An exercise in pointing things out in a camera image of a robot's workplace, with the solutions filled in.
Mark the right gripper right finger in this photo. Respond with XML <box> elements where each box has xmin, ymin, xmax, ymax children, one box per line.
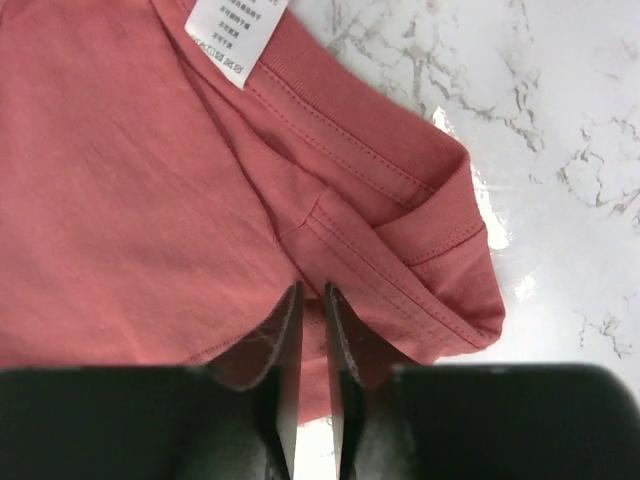
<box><xmin>325</xmin><ymin>283</ymin><xmax>400</xmax><ymax>479</ymax></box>

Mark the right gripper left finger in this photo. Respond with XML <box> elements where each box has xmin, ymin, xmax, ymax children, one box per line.
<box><xmin>207</xmin><ymin>282</ymin><xmax>304</xmax><ymax>479</ymax></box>

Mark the pink t-shirt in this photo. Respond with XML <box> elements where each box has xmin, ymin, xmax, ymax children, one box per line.
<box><xmin>1</xmin><ymin>1</ymin><xmax>505</xmax><ymax>422</ymax></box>

